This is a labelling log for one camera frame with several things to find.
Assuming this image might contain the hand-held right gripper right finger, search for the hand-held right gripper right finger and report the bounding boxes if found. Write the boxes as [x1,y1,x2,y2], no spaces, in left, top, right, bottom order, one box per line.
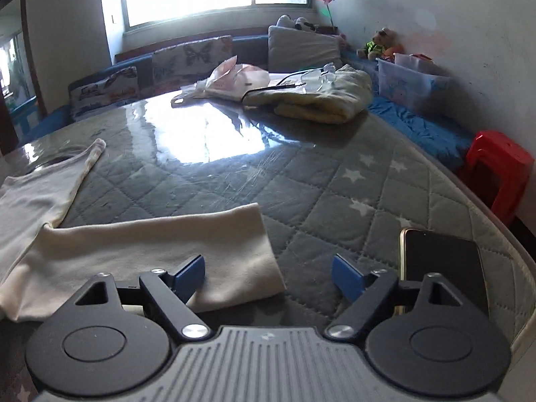
[327,253,463,341]

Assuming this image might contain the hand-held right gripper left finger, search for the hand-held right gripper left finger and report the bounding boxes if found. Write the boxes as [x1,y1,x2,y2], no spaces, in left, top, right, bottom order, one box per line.
[74,255,210,342]

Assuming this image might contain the cream cloth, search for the cream cloth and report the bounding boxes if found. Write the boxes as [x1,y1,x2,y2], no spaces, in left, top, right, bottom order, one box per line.
[0,202,286,323]

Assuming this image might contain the grey quilted star table cover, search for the grey quilted star table cover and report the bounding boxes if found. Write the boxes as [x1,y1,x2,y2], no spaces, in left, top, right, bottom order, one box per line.
[0,92,536,402]

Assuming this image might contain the black smartphone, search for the black smartphone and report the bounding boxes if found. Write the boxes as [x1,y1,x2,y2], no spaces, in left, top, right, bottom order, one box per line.
[398,227,490,318]

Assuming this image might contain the white ribbed tank top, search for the white ribbed tank top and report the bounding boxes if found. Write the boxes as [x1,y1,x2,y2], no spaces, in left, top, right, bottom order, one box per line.
[0,138,106,285]

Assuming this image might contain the pale yellow blanket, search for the pale yellow blanket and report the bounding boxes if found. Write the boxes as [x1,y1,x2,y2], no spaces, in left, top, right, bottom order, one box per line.
[242,65,373,125]

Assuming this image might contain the red plastic stool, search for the red plastic stool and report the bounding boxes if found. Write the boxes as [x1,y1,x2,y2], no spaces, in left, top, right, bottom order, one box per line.
[458,131,535,227]

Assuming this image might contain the pink plastic bag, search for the pink plastic bag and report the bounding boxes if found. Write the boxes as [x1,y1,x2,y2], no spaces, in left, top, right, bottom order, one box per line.
[171,55,271,107]

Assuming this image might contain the butterfly print cushion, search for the butterfly print cushion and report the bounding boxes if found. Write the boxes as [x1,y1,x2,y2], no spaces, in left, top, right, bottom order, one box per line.
[151,36,233,85]
[69,66,140,121]

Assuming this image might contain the clear plastic bag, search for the clear plastic bag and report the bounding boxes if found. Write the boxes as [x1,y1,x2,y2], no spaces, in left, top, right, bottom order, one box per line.
[299,62,338,93]

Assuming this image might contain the clear plastic storage box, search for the clear plastic storage box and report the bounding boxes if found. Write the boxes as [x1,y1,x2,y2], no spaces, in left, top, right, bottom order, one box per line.
[377,52,454,112]

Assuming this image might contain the blue cabinet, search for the blue cabinet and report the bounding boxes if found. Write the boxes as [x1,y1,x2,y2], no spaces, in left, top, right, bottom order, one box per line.
[6,96,43,135]

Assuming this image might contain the grey pillow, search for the grey pillow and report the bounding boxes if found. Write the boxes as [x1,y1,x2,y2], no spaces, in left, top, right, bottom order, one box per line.
[268,25,344,73]

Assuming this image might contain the brown teddy bear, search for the brown teddy bear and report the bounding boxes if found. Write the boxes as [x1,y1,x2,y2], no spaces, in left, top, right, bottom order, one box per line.
[357,27,405,61]

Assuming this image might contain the panda plush toy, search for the panda plush toy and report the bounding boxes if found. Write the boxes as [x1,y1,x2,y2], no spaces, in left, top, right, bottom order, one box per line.
[293,17,320,35]

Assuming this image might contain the black cable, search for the black cable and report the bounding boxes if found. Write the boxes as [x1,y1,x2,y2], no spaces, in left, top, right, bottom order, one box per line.
[243,68,321,100]

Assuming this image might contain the dark wooden door frame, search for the dark wooden door frame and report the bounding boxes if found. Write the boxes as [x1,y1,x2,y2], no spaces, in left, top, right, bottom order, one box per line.
[0,0,49,155]

